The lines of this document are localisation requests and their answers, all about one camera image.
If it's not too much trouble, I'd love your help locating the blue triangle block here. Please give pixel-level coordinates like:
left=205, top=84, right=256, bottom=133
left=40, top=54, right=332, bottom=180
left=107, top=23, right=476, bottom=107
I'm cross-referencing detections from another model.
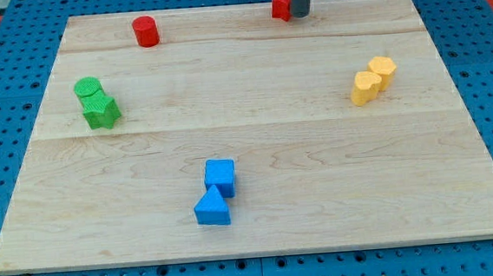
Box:
left=194, top=186, right=231, bottom=226

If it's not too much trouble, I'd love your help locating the green star block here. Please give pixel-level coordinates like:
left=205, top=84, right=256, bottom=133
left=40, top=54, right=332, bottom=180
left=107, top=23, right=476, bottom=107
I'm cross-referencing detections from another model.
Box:
left=82, top=93, right=122, bottom=129

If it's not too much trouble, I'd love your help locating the blue cube block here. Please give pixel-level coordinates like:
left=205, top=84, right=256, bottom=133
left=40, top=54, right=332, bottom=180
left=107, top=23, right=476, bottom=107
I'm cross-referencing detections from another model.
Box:
left=204, top=159, right=236, bottom=199

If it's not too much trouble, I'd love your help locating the wooden board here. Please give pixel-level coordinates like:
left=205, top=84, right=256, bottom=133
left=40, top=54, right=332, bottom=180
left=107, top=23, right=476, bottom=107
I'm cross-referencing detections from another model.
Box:
left=0, top=0, right=493, bottom=276

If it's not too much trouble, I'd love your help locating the yellow hexagon block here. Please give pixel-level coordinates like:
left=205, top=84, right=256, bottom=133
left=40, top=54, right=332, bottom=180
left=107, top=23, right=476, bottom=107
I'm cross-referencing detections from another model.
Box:
left=367, top=56, right=398, bottom=91

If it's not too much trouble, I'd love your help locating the red cylinder block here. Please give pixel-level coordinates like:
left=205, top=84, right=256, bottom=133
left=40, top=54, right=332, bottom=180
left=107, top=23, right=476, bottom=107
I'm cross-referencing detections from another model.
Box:
left=131, top=16, right=160, bottom=48

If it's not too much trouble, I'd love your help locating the yellow heart block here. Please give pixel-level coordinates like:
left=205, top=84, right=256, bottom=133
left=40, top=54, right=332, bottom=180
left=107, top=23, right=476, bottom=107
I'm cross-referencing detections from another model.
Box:
left=351, top=71, right=383, bottom=107

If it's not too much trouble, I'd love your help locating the red star block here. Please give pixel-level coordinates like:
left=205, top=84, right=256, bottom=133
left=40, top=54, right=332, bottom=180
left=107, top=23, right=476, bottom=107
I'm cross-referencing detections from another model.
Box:
left=271, top=0, right=291, bottom=22

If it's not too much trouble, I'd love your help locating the green cylinder block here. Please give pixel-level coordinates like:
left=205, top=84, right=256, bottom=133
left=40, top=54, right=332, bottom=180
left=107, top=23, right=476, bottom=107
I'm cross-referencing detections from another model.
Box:
left=73, top=76, right=103, bottom=108

